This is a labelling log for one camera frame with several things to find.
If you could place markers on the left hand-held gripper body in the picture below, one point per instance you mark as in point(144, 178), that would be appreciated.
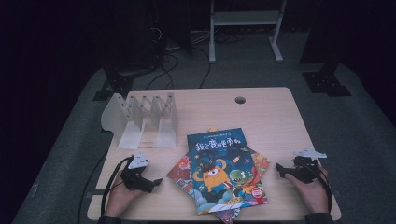
point(137, 182)

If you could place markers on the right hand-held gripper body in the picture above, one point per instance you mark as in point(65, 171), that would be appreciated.
point(306, 171)

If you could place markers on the light blue many-monsters book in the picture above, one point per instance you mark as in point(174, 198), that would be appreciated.
point(180, 174)

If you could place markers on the translucent white book rack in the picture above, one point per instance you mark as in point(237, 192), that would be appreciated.
point(137, 137)

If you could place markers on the dark blue monster book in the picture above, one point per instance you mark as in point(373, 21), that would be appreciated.
point(218, 155)

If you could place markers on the person's left hand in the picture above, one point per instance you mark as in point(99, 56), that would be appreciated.
point(120, 200)

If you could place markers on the person's right hand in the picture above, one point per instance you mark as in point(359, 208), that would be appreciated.
point(313, 196)

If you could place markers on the black stand with plate base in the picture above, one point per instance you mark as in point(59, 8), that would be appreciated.
point(325, 82)

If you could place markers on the white metal desk frame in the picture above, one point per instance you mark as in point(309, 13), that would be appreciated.
point(246, 18)

